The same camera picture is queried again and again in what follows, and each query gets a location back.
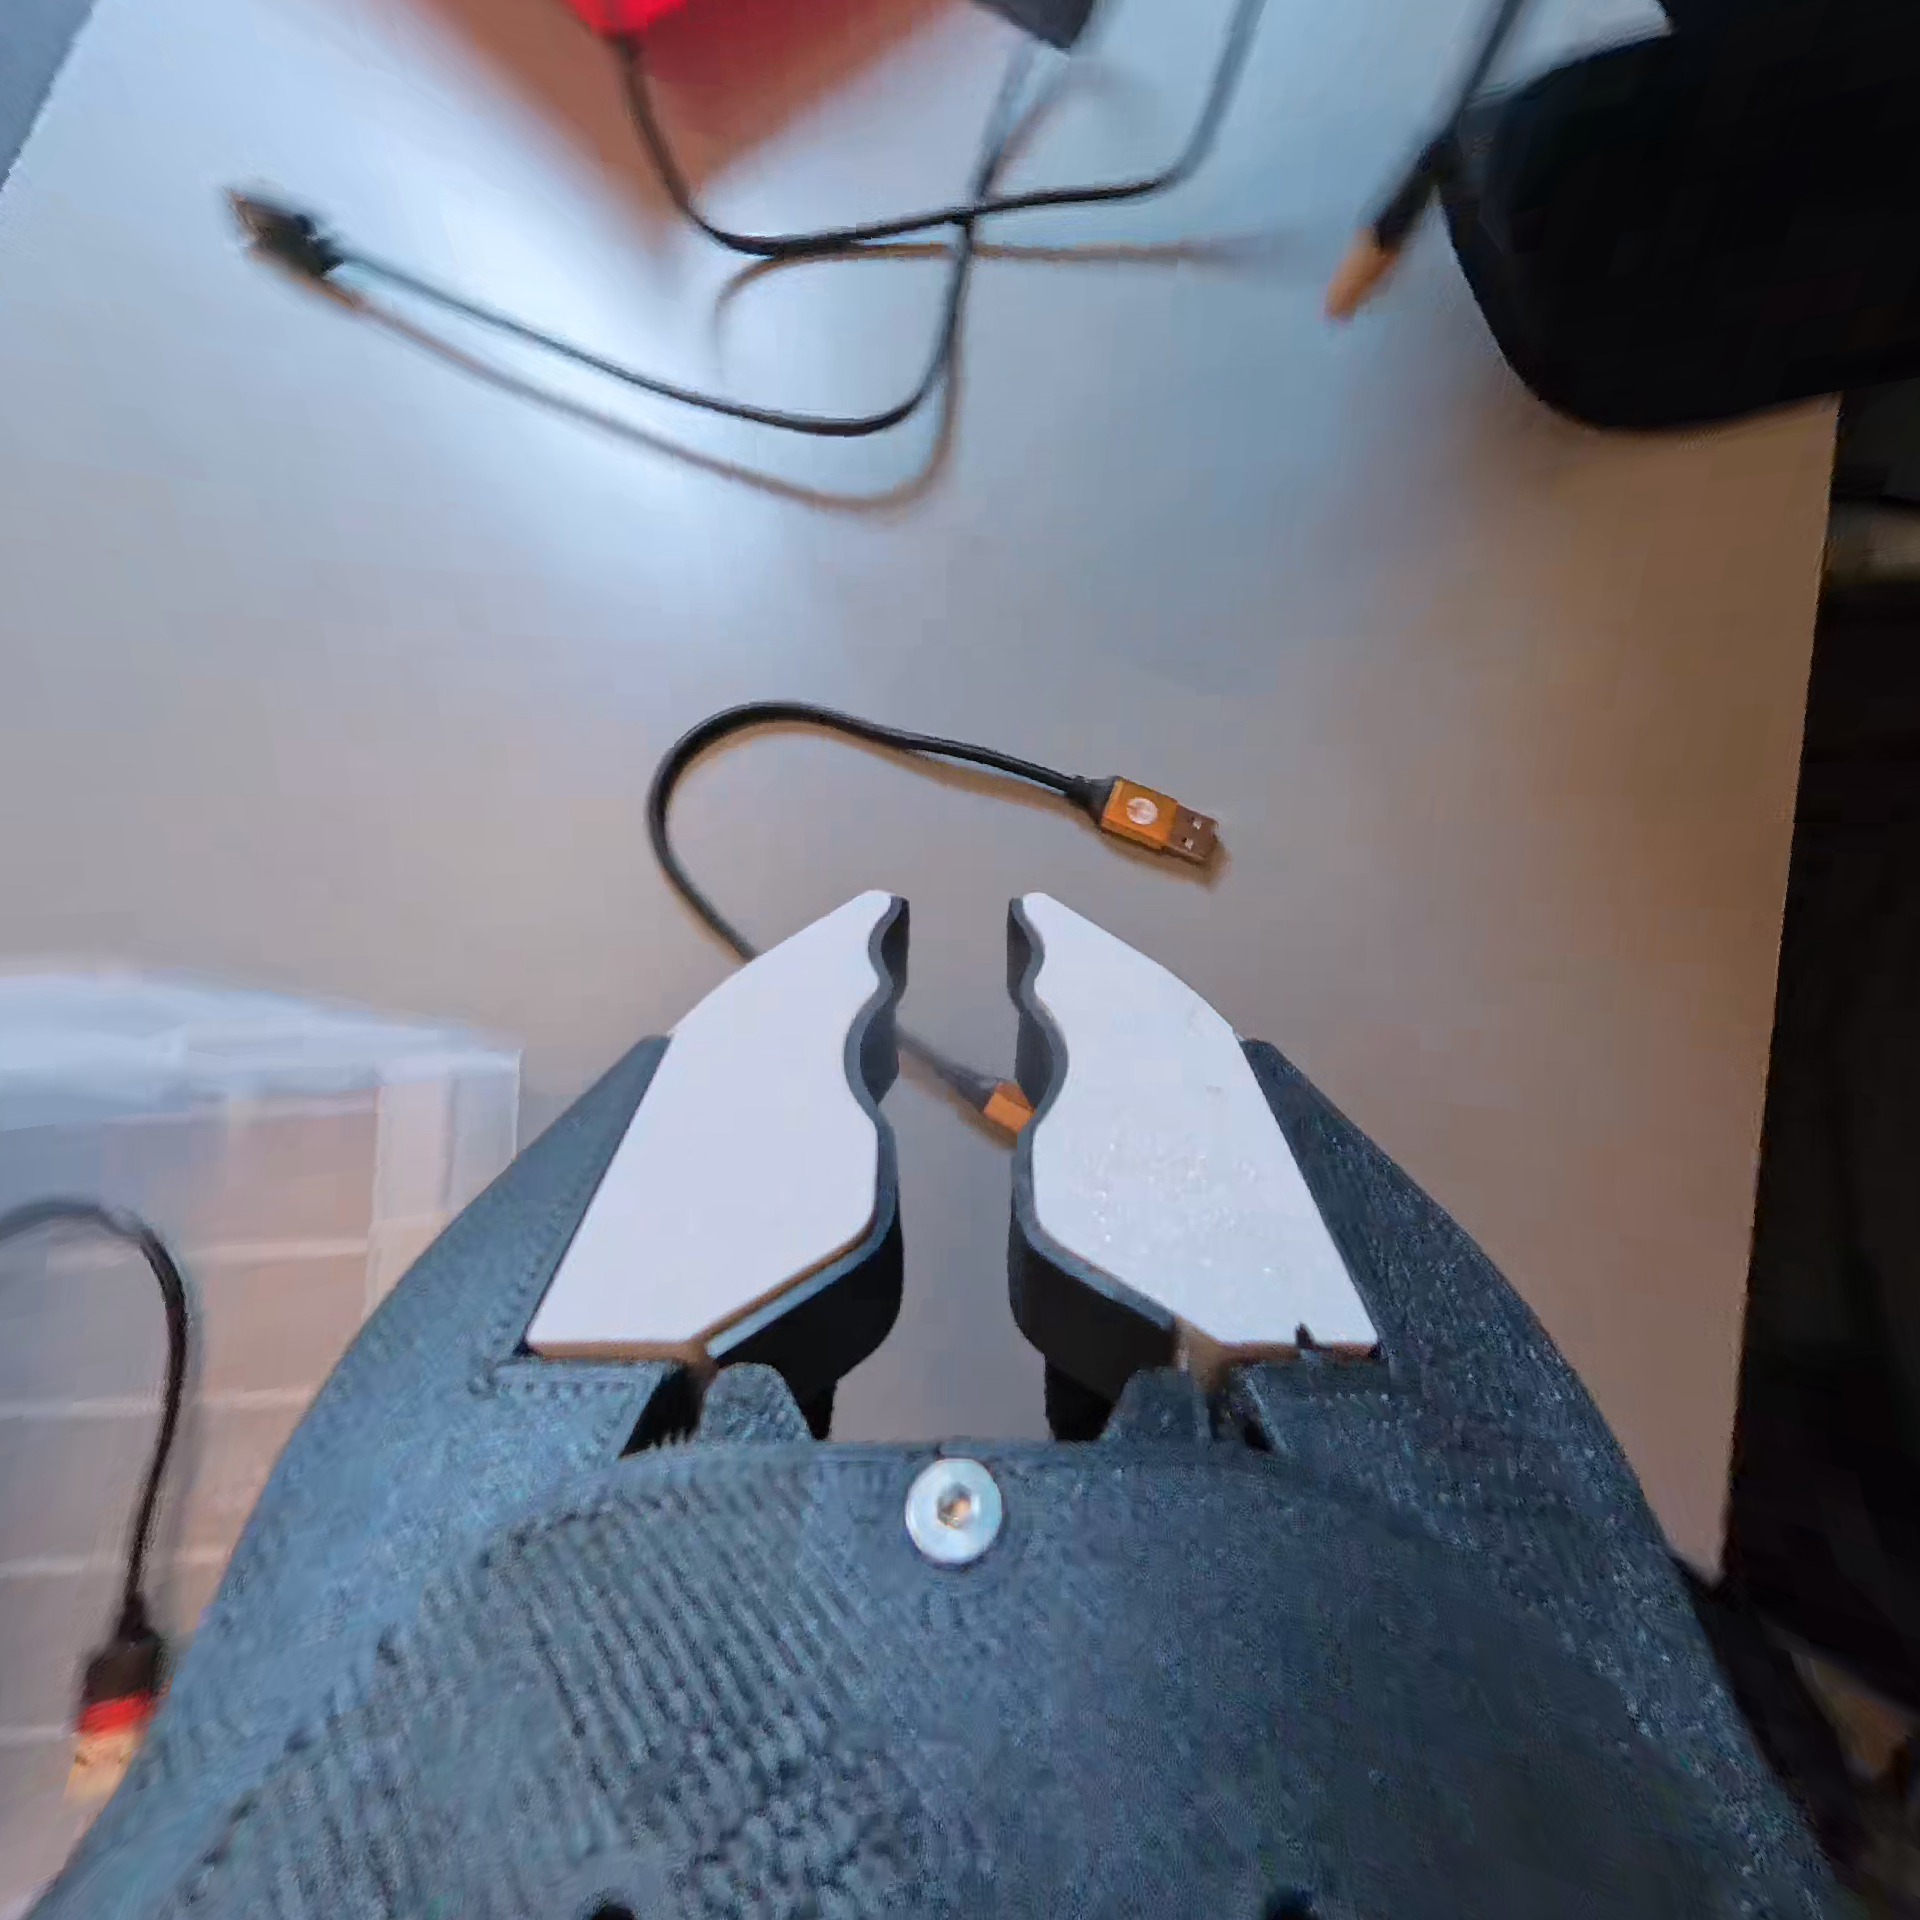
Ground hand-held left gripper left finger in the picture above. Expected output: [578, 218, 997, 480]
[527, 889, 912, 1391]

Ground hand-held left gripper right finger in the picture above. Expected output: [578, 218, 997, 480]
[1007, 892, 1383, 1379]

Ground short black cable orange plugs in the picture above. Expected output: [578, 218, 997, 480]
[648, 700, 1224, 1137]

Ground long black cable orange plug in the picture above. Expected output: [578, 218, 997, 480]
[1323, 0, 1526, 321]

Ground clear plastic box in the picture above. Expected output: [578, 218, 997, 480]
[0, 967, 521, 1920]

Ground dark furniture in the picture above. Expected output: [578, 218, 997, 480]
[1721, 386, 1920, 1920]

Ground red box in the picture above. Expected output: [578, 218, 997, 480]
[567, 0, 963, 154]

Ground black cable red plug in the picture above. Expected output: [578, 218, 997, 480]
[0, 1199, 195, 1801]

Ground thin black cable small plug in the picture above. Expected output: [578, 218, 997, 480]
[225, 36, 1053, 442]

